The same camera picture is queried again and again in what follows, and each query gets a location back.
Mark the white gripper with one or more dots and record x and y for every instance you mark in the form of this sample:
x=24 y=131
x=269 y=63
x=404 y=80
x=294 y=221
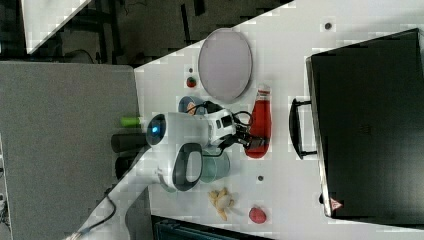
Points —
x=223 y=130

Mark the red ketchup bottle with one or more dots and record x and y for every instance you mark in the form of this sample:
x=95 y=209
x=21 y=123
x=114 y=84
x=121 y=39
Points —
x=261 y=120

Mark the green oval strainer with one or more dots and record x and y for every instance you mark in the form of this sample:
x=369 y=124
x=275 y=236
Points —
x=168 y=188

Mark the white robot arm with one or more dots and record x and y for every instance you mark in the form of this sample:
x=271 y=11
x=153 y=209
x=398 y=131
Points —
x=174 y=159

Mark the green metal cup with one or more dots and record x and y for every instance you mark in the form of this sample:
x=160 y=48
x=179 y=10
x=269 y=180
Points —
x=216 y=165

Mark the orange slice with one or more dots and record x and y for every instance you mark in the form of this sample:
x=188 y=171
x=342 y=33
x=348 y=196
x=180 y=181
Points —
x=191 y=107

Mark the peeled banana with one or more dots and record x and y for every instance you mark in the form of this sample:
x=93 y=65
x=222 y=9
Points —
x=221 y=200

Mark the blue bowl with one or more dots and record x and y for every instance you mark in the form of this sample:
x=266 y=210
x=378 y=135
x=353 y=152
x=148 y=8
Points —
x=182 y=105

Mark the lilac round plate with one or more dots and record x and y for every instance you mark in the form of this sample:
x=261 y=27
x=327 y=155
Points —
x=225 y=64

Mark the large red strawberry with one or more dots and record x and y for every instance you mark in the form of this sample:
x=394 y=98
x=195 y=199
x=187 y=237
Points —
x=257 y=215

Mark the small red strawberry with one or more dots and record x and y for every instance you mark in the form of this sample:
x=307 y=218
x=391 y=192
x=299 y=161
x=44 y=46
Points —
x=191 y=82

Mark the black toaster oven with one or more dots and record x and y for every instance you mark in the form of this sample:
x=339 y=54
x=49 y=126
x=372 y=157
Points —
x=367 y=110

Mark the green marker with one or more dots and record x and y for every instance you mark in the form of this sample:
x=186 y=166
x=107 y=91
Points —
x=131 y=121

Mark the black cylinder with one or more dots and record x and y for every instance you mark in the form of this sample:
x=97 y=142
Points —
x=123 y=164
x=128 y=142

